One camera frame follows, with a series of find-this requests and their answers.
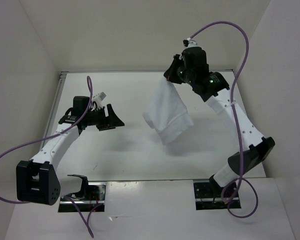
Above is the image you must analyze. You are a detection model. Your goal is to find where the purple cable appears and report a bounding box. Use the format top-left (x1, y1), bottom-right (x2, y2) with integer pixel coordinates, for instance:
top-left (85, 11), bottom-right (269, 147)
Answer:
top-left (188, 21), bottom-right (260, 220)
top-left (0, 75), bottom-right (96, 238)

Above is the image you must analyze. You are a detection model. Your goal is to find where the wrist white camera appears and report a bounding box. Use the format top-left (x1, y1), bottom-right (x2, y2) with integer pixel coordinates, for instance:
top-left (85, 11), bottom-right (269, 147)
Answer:
top-left (182, 38), bottom-right (198, 49)
top-left (91, 92), bottom-right (107, 110)

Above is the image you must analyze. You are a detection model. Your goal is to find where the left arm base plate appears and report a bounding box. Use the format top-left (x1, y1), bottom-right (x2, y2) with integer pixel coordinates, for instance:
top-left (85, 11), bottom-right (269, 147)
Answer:
top-left (58, 181), bottom-right (107, 213)

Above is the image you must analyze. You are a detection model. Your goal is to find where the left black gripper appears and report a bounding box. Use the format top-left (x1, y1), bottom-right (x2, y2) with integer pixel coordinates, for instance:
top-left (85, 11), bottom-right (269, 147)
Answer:
top-left (84, 103), bottom-right (125, 131)

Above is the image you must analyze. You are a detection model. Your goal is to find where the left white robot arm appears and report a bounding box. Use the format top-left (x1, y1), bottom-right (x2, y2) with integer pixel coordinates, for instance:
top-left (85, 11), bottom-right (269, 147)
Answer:
top-left (16, 96), bottom-right (125, 206)

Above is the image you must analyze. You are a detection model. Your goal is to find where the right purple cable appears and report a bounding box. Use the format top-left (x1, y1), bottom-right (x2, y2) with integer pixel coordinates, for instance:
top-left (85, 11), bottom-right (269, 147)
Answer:
top-left (188, 21), bottom-right (260, 220)

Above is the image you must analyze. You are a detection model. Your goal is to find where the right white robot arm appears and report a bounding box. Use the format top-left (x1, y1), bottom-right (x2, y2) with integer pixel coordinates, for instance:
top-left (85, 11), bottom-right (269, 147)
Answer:
top-left (164, 46), bottom-right (275, 197)

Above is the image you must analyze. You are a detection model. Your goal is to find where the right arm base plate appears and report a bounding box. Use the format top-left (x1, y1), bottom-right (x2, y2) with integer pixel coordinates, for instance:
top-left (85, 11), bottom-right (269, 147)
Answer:
top-left (193, 179), bottom-right (241, 211)

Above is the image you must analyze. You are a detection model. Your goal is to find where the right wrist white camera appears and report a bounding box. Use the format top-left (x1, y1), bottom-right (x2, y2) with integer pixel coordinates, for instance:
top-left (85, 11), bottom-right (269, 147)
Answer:
top-left (182, 38), bottom-right (198, 49)

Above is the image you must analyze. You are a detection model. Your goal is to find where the white skirt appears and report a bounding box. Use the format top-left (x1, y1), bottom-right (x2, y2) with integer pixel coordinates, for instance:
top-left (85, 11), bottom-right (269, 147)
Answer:
top-left (142, 77), bottom-right (194, 145)

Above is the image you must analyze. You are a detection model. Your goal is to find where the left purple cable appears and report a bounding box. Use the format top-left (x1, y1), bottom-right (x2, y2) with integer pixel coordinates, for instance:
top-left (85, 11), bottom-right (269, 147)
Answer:
top-left (0, 75), bottom-right (96, 238)

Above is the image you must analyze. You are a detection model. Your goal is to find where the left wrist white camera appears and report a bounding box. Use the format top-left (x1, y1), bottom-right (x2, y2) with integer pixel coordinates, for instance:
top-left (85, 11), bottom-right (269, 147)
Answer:
top-left (91, 92), bottom-right (107, 110)

